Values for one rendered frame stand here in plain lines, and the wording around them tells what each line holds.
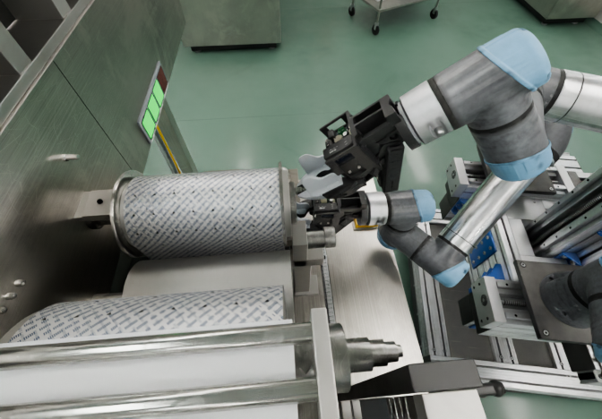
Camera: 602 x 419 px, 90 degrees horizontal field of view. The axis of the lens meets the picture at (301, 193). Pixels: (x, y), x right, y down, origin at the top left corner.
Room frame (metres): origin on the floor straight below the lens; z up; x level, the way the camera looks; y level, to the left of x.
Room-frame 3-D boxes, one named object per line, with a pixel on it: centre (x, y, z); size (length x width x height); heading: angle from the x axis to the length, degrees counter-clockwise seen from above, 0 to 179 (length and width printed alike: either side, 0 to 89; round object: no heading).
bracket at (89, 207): (0.26, 0.32, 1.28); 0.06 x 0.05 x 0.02; 95
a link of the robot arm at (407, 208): (0.37, -0.24, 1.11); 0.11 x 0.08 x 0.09; 95
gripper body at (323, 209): (0.36, -0.08, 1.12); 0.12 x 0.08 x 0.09; 95
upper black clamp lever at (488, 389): (0.01, -0.16, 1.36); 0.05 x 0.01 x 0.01; 95
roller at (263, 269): (0.16, 0.14, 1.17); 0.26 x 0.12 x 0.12; 95
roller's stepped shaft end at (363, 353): (0.04, -0.08, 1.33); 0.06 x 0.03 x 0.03; 95
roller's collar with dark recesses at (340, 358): (0.04, -0.02, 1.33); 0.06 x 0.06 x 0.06; 5
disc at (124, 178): (0.27, 0.28, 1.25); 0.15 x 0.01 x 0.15; 5
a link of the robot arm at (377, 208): (0.36, -0.16, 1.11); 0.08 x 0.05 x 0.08; 5
